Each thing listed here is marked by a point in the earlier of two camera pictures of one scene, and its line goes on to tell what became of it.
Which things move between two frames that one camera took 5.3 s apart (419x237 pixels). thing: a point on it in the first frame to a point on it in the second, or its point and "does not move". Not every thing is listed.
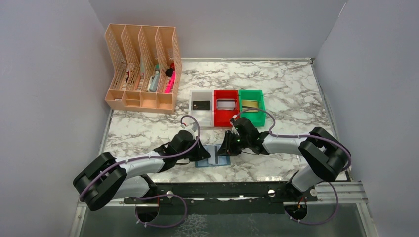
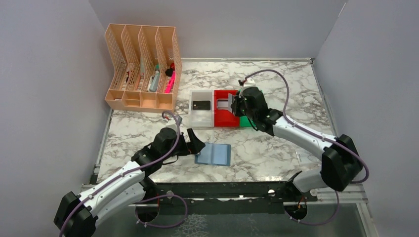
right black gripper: [230, 145] to [238, 104]
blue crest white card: [227, 104] does not move
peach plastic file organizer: [147, 66] does not move
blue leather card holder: [214, 160] does not move
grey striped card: [222, 159] to [231, 98]
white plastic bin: [205, 117] does not move
